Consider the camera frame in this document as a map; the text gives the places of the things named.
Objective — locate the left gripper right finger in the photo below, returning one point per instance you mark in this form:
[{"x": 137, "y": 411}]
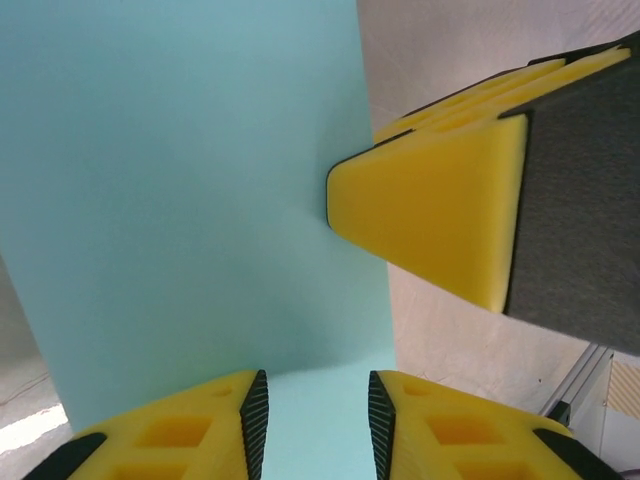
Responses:
[{"x": 415, "y": 415}]

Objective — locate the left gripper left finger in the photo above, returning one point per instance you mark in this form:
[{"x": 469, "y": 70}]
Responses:
[{"x": 220, "y": 420}]

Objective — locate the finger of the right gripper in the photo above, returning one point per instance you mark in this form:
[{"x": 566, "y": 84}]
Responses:
[
  {"x": 475, "y": 100},
  {"x": 440, "y": 210}
]

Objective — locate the aluminium frame rail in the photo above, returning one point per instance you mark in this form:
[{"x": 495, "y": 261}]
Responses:
[{"x": 580, "y": 380}]

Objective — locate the teal paper sheet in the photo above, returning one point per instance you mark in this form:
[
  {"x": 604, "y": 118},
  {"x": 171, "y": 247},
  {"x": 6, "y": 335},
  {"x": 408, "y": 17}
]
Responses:
[{"x": 175, "y": 175}]

